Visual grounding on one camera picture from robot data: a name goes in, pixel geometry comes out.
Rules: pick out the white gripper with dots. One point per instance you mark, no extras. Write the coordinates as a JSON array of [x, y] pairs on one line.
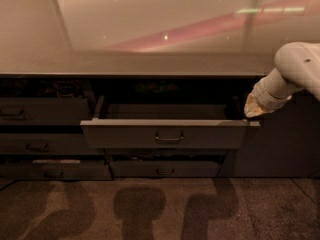
[[262, 96]]

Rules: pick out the grey drawer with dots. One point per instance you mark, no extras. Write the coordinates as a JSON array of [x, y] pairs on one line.
[[45, 144], [165, 126], [165, 151], [61, 170], [165, 169], [43, 111]]

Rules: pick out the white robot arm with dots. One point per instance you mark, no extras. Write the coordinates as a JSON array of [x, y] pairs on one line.
[[297, 67]]

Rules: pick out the dark round object in drawer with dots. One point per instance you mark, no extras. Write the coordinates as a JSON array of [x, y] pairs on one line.
[[66, 89]]

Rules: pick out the green snack packet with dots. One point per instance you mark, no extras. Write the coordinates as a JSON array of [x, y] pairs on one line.
[[155, 87]]

